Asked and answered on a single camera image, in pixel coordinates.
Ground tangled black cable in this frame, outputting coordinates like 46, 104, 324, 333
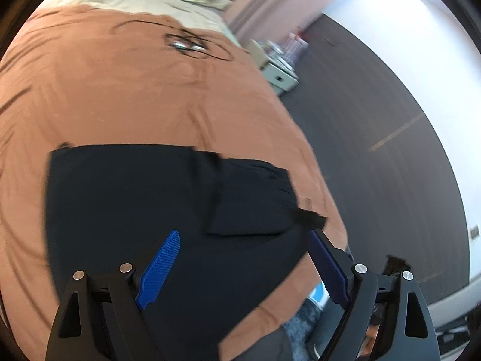
111, 17, 234, 61

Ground grey fluffy rug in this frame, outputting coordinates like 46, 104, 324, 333
280, 295, 335, 361

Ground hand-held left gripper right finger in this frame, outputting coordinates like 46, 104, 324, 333
307, 229, 440, 361

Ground pink curtain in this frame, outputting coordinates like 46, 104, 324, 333
223, 0, 376, 40

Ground orange blanket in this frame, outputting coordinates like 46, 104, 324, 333
0, 5, 348, 361

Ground teal printed bed sheet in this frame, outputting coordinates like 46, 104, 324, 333
310, 282, 327, 305

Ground striped gift bag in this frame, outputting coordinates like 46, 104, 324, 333
283, 26, 311, 64

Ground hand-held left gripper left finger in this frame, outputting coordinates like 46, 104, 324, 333
45, 229, 181, 361

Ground white nightstand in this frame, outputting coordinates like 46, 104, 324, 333
250, 39, 300, 96

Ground black pants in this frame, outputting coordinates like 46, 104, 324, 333
45, 143, 327, 361

